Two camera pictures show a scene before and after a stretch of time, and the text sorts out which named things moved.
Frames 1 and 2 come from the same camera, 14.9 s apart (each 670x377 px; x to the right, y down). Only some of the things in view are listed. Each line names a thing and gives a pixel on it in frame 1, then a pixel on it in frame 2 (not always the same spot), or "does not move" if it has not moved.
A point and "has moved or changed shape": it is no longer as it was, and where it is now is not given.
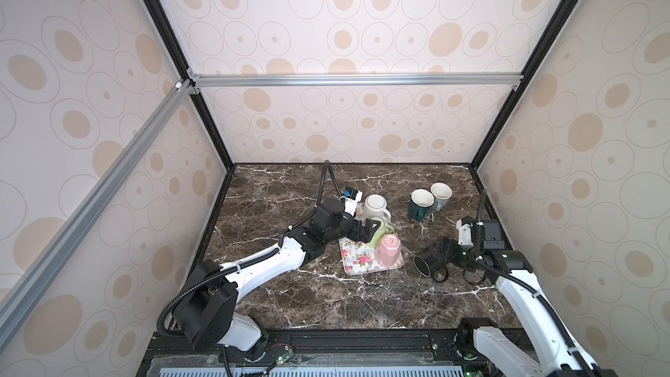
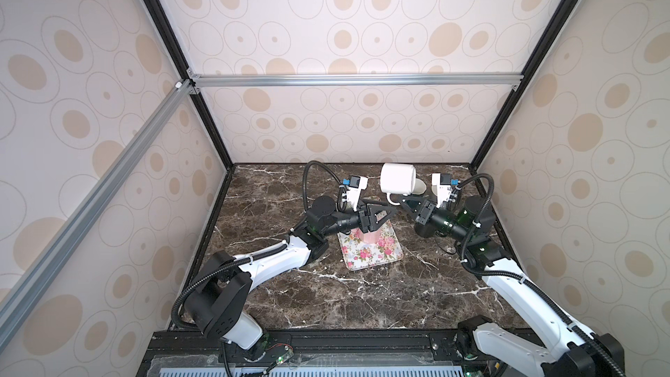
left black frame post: [164, 18] does not move
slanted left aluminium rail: [18, 292] does not move
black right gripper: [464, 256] → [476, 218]
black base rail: [342, 353] does not move
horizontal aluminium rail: [354, 80] does not move
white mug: [375, 207] has moved or changed shape
